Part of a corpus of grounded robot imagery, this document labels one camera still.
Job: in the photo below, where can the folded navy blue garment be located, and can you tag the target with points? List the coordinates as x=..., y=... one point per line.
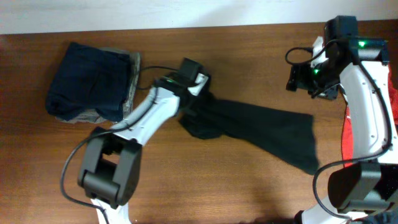
x=89, y=79

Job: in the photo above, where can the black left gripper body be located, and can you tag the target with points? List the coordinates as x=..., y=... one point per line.
x=200, y=98

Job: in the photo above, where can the red garment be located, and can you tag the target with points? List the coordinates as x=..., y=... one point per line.
x=348, y=137

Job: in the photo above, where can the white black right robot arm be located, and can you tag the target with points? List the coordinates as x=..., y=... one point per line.
x=351, y=193

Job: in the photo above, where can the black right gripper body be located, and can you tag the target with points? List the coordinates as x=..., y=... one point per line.
x=313, y=79

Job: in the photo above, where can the black t-shirt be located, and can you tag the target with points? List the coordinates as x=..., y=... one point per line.
x=284, y=134

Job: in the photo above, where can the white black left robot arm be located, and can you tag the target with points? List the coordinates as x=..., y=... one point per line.
x=110, y=169

